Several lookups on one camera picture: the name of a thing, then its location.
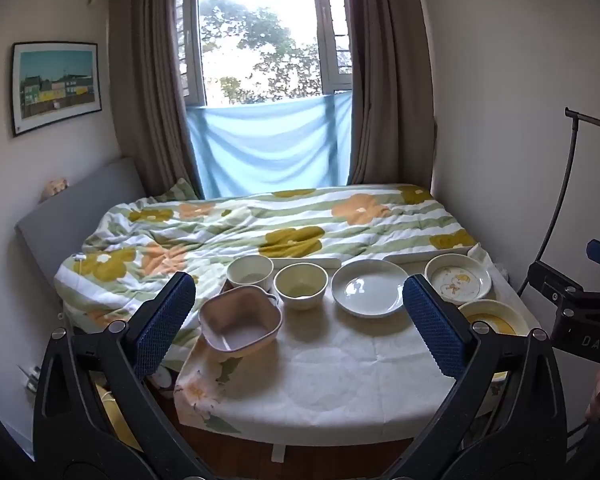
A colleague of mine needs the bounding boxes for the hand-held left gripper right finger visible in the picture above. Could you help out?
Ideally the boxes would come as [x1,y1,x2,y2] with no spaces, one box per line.
[395,274,568,480]

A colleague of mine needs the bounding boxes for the white round bowl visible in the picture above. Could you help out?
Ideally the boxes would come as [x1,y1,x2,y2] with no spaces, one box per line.
[226,254,275,292]

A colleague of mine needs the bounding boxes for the white plain plate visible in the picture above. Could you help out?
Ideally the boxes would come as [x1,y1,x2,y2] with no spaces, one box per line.
[330,258,412,318]

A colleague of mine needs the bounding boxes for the framed wall picture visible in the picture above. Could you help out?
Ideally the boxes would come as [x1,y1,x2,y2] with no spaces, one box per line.
[11,41,103,138]

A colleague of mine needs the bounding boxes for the pink square bowl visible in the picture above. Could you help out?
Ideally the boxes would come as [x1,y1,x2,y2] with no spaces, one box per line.
[198,285,284,354]

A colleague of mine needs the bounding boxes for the black metal stand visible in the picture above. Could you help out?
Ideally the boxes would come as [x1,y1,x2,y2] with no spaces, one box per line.
[517,106,600,297]

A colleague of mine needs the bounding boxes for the light blue cloth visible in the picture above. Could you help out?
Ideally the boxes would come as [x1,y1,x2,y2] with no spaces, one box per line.
[186,91,354,199]

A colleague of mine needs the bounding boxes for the grey headboard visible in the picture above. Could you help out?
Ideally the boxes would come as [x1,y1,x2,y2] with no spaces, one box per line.
[14,157,147,307]

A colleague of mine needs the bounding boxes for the floral striped blanket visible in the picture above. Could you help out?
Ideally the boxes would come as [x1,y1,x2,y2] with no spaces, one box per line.
[54,180,481,358]

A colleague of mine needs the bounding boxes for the cream round bowl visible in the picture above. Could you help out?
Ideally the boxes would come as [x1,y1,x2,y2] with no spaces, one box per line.
[273,262,328,310]

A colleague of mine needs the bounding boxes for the yellow rimmed plate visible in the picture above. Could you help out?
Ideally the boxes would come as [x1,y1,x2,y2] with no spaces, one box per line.
[457,299,529,382]

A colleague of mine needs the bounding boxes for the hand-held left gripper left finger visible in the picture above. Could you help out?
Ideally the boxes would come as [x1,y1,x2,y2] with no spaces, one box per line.
[32,272,208,480]

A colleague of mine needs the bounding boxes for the white tray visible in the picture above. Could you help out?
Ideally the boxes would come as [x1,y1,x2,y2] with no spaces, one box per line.
[221,247,481,464]

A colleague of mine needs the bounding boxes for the white power strip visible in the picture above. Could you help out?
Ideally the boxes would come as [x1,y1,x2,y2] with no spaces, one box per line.
[17,364,44,392]

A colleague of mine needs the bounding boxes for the yellow stool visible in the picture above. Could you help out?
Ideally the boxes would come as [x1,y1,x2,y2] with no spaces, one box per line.
[96,382,144,454]

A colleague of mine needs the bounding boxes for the small plush toy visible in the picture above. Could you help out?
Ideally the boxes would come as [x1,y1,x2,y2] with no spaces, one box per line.
[42,177,72,202]

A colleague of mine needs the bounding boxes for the brown curtain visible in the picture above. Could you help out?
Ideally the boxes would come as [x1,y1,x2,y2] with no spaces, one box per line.
[109,0,204,199]
[342,0,439,194]

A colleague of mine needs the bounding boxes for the window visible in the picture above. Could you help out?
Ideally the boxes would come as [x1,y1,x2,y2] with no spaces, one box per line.
[172,0,354,109]

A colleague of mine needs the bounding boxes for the cartoon printed plate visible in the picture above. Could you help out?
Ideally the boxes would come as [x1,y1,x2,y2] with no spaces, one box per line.
[424,253,493,304]

